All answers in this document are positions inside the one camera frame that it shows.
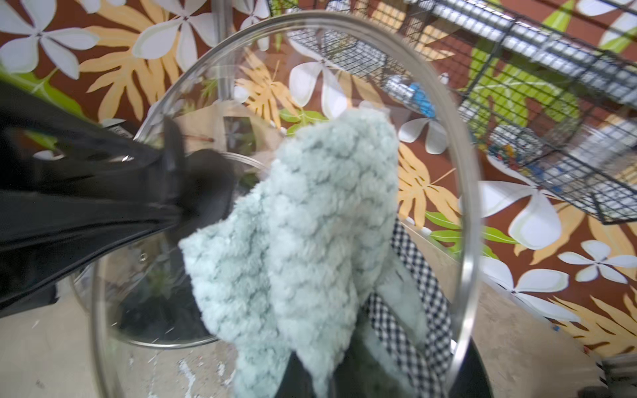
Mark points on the green microfibre cloth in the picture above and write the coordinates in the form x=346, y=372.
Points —
x=314, y=264

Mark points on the right black frying pan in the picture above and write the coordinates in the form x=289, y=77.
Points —
x=472, y=380

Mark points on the glass pot lid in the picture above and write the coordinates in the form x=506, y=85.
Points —
x=147, y=292
x=289, y=80

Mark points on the blue object in basket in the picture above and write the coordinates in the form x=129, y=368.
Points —
x=421, y=101

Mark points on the black wire basket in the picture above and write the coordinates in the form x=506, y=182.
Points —
x=555, y=108

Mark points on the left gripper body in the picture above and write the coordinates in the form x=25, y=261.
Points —
x=72, y=192

